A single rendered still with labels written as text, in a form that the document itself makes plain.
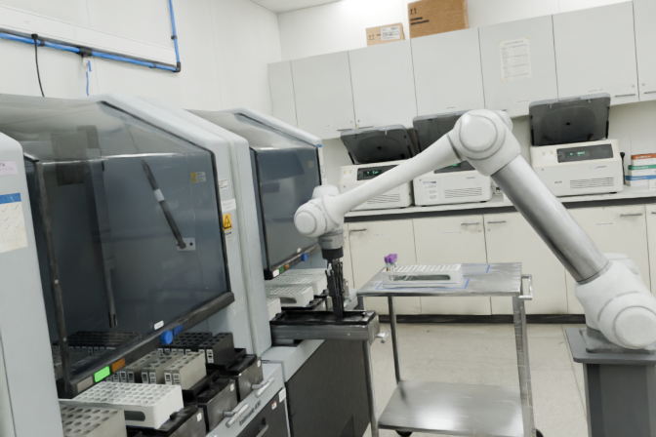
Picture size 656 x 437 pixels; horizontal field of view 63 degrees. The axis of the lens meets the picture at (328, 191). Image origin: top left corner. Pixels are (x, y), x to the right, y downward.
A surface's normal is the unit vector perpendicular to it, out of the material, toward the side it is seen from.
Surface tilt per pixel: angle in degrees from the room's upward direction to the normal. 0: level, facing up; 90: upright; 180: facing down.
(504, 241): 90
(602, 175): 90
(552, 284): 90
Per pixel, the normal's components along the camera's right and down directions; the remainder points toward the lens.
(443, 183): -0.32, 0.10
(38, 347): 0.94, -0.08
